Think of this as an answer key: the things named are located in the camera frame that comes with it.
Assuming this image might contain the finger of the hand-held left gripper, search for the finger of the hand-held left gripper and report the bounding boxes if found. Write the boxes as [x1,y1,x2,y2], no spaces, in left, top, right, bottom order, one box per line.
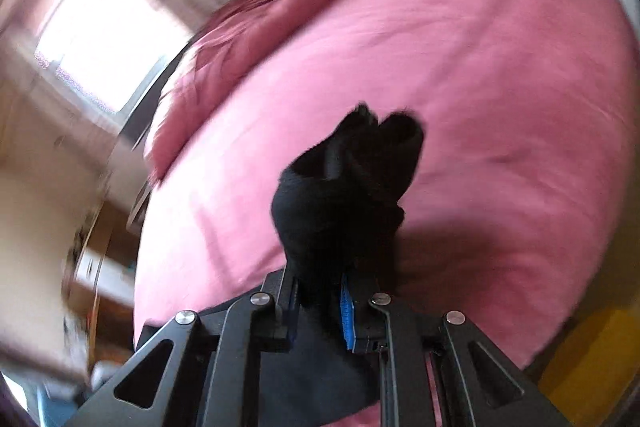
[65,272,301,427]
[340,274,571,427]

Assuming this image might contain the black embroidered pants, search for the black embroidered pants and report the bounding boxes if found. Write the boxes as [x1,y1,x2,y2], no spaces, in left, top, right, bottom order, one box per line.
[135,104,426,427]

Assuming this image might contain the wooden desk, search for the wooden desk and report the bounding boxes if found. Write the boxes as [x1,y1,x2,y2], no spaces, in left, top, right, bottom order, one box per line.
[65,227,138,358]

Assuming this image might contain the grey headboard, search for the grey headboard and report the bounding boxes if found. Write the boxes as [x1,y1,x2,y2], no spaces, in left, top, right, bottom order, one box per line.
[125,0,296,148]

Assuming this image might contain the yellow object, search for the yellow object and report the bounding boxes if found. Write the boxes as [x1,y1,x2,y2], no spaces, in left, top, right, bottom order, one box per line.
[540,302,640,427]

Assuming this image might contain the red duvet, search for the red duvet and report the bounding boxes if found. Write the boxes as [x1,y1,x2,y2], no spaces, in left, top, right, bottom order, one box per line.
[145,0,391,188]

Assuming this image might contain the pink bed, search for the pink bed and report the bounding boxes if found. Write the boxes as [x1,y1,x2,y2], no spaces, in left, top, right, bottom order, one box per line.
[132,0,640,427]

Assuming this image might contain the window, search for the window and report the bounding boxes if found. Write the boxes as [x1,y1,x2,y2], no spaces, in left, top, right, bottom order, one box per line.
[35,0,196,115]

